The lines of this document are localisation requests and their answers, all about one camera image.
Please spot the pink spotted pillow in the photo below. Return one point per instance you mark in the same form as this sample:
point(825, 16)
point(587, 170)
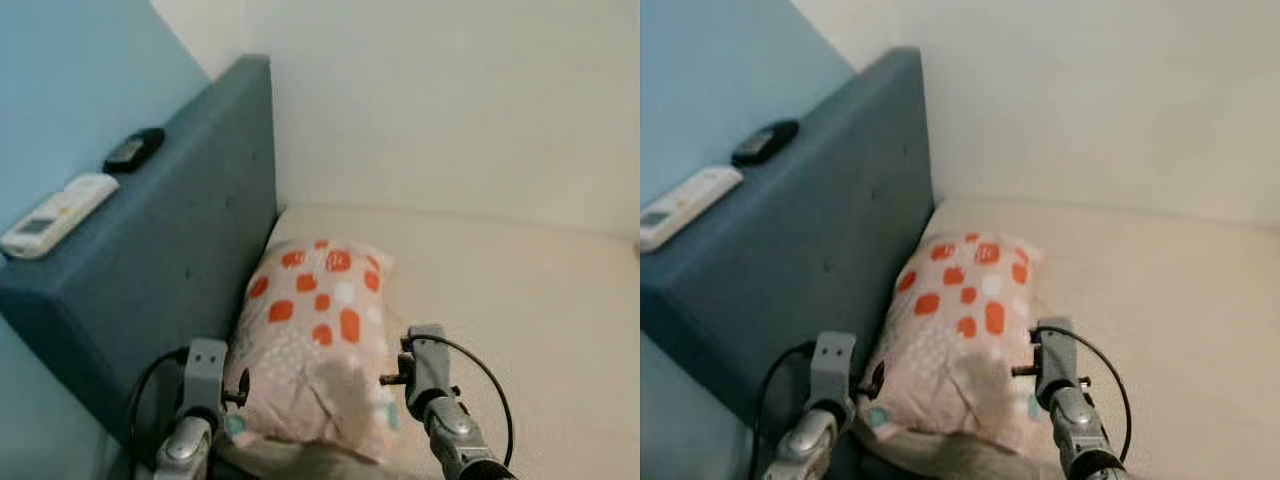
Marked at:
point(310, 360)
point(950, 350)

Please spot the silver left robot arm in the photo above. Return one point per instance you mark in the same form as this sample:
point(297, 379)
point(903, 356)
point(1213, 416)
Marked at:
point(185, 450)
point(805, 445)

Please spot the beige sheeted mattress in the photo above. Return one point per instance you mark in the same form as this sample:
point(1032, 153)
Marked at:
point(520, 320)
point(1170, 310)

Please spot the blue upholstered bed headboard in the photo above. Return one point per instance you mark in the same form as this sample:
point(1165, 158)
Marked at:
point(150, 260)
point(800, 250)

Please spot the white remote control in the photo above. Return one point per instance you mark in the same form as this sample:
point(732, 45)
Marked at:
point(690, 205)
point(55, 215)

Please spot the small black device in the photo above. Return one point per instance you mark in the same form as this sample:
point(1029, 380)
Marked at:
point(765, 142)
point(135, 150)

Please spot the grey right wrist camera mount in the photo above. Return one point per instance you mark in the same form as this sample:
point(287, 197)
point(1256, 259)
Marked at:
point(428, 365)
point(1055, 358)

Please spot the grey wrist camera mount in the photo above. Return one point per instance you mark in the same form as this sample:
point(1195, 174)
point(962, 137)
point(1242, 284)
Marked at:
point(1055, 358)
point(428, 365)
point(833, 368)
point(205, 375)

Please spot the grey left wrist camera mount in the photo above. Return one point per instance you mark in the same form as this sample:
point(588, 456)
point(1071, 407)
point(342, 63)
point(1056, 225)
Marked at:
point(833, 368)
point(205, 375)

